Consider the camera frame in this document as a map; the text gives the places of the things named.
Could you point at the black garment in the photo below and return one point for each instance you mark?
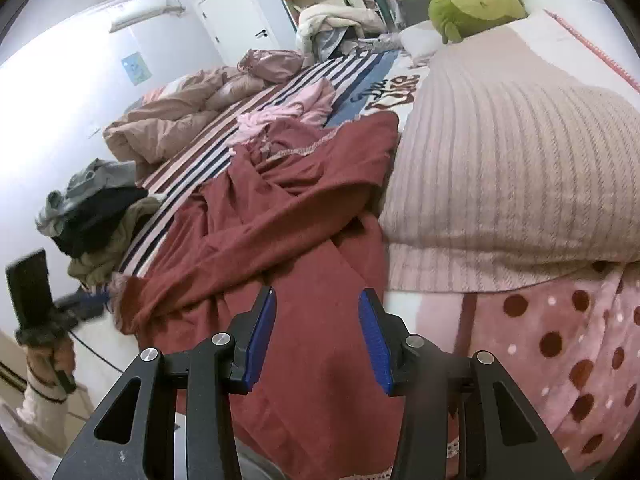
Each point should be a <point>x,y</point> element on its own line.
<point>95,220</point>

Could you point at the pink duvet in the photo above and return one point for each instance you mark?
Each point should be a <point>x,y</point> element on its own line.
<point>165,120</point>

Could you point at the white air conditioner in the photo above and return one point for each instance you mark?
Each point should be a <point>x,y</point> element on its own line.
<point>145,10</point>

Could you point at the pink garment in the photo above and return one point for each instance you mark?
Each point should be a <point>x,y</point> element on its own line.
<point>300,105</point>

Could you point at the striped printed blanket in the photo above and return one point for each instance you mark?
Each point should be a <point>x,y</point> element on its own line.
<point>200,155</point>

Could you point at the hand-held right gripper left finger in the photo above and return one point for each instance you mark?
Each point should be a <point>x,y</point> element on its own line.
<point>260,340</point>

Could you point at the green plush toy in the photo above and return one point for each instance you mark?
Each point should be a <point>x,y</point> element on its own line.
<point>475,2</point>

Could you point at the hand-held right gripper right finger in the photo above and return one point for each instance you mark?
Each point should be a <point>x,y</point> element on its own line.
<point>372,345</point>

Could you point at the person's left forearm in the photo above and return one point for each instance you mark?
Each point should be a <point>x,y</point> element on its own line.
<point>42,410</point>

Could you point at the pink satin bag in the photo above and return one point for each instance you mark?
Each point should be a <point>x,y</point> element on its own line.
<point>272,65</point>

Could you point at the red garment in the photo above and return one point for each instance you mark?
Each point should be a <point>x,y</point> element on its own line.
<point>300,240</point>

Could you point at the person's left hand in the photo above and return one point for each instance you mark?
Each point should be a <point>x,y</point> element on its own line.
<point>45,360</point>

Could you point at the white door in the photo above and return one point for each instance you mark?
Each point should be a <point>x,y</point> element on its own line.
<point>235,20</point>

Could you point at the pink polka dot blanket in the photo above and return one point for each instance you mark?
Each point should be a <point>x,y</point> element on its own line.
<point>550,375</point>

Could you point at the beige bedding pile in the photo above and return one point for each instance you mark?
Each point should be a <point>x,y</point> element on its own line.
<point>335,22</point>

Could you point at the white pillow pink trim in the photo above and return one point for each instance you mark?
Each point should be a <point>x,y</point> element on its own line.
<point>590,45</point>

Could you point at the small wall poster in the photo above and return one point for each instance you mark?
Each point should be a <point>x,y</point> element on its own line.
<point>136,68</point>

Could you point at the plain white pillow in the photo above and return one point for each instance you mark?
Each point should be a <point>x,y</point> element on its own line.
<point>417,42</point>

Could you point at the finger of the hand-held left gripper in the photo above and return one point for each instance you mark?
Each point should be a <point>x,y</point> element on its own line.
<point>82,310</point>

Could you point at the wall switch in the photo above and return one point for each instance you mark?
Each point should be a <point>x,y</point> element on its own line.
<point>95,132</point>

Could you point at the dark desk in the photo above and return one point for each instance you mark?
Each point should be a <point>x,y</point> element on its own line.
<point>412,10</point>

